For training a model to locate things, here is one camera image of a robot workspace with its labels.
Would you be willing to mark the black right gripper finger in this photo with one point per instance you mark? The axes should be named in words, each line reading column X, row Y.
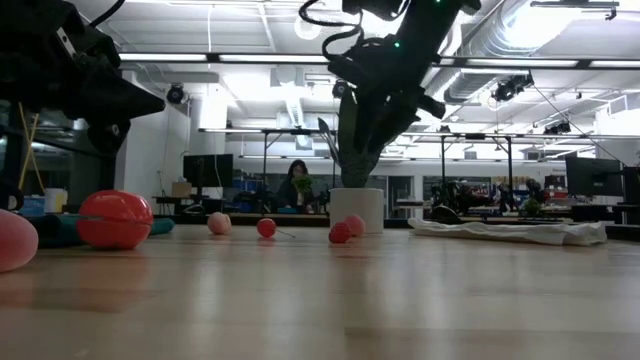
column 374, row 120
column 400, row 125

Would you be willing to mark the long ceiling light rail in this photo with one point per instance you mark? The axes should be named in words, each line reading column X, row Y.
column 210, row 57

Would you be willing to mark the large red toy tomato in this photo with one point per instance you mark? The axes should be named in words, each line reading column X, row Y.
column 115, row 220

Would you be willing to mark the person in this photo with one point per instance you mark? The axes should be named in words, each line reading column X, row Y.
column 290, row 192

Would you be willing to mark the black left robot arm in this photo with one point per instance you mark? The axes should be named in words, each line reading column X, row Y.
column 107, row 137

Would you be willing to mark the black computer monitor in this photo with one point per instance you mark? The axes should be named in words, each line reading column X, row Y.
column 207, row 170
column 592, row 175

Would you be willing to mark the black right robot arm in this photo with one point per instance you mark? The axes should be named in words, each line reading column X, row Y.
column 425, row 20

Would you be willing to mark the pink toy peach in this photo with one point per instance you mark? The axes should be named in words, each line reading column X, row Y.
column 15, row 242

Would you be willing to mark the black background station frame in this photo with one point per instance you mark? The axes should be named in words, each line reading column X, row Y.
column 509, row 165
column 264, row 160

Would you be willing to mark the black ceiling camera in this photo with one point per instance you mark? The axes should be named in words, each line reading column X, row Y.
column 175, row 94
column 340, row 89

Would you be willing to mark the white towel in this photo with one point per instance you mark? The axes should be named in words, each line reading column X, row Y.
column 500, row 232

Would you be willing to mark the black aluminium table frame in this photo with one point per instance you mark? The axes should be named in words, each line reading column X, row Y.
column 280, row 220

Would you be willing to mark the silver ceiling duct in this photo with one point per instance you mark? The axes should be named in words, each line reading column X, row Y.
column 480, row 85

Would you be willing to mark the pale pink toy fruit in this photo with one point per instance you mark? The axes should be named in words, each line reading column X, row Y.
column 219, row 223

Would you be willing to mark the green folded cloth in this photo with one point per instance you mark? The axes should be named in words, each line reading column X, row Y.
column 162, row 226

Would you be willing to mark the white bucket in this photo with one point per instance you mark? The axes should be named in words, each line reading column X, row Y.
column 56, row 200

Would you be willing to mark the bright red toy cherry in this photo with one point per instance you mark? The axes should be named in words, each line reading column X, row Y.
column 266, row 227

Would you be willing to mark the red toy strawberry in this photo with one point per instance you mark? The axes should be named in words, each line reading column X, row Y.
column 339, row 233

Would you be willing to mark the white plant pot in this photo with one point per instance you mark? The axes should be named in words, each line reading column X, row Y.
column 355, row 210

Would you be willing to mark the green snake plant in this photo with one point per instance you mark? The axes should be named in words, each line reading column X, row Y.
column 357, row 175

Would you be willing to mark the black ceiling camera rig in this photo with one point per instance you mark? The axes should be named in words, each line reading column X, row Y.
column 511, row 88

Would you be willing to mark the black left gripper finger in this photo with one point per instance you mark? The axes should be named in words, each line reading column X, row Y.
column 125, row 87
column 125, row 111

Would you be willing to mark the blue box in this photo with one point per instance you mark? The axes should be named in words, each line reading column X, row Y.
column 32, row 206

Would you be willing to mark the pink-red toy fruit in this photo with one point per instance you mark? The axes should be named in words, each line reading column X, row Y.
column 357, row 224

